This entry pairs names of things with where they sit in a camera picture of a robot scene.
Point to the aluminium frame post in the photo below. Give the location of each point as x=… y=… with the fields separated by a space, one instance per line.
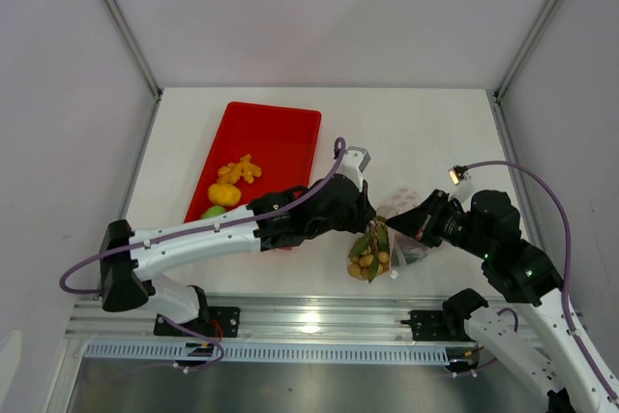
x=534 y=34
x=131 y=45

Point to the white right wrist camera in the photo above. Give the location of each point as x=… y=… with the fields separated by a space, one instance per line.
x=464 y=186

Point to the tan longan fruit bunch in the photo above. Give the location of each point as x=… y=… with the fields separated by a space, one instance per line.
x=370 y=254

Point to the clear zip top bag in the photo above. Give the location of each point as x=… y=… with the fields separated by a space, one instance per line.
x=405 y=250

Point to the orange ginger root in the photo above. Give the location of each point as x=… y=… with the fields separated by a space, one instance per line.
x=244 y=169

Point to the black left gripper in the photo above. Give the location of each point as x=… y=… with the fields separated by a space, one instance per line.
x=364 y=213

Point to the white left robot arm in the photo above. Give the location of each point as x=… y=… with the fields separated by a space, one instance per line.
x=133 y=272

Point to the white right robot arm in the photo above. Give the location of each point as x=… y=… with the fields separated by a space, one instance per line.
x=568 y=373

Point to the slotted grey cable duct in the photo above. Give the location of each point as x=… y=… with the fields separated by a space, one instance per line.
x=238 y=351

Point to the green custard apple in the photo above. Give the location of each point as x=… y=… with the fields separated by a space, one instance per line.
x=213 y=211

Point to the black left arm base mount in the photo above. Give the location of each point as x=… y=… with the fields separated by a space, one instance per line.
x=220 y=323

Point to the aluminium rail profile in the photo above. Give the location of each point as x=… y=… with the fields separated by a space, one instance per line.
x=304 y=319

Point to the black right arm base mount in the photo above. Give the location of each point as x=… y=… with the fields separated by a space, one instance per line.
x=435 y=325

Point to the red plastic tray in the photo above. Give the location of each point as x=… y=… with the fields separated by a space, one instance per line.
x=280 y=140

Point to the yellow potato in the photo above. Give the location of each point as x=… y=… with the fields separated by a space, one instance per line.
x=224 y=195

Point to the left aluminium frame post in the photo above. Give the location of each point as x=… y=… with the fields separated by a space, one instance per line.
x=131 y=45

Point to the right aluminium frame post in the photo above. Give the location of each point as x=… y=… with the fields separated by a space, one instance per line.
x=534 y=34

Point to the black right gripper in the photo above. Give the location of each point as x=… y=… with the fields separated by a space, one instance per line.
x=419 y=221

